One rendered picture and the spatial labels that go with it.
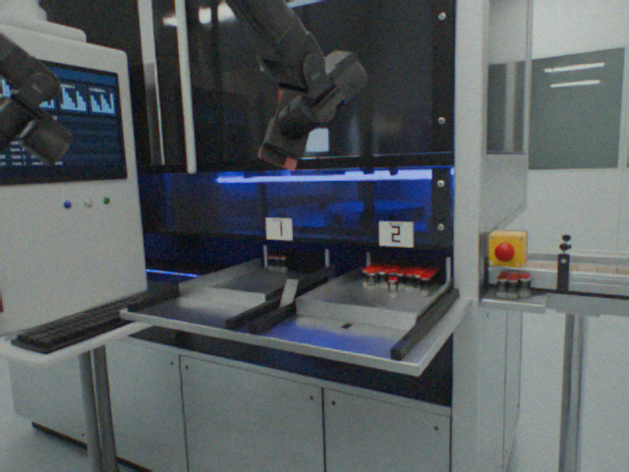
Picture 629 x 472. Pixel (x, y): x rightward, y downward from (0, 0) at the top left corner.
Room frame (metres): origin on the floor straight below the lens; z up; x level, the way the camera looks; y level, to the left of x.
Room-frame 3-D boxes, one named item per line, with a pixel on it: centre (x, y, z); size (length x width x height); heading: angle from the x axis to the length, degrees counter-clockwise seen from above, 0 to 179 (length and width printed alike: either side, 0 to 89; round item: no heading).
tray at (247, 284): (1.22, 0.14, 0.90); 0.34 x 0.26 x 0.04; 150
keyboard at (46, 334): (1.18, 0.55, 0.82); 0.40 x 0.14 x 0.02; 150
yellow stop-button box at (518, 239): (1.03, -0.43, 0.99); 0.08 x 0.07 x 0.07; 150
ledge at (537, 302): (1.06, -0.46, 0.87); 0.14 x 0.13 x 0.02; 150
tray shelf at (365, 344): (1.08, 0.03, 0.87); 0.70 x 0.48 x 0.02; 60
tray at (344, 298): (1.05, -0.15, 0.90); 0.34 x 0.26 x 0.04; 150
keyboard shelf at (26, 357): (1.21, 0.60, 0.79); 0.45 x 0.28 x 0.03; 150
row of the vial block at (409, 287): (1.13, -0.20, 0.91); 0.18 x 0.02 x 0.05; 60
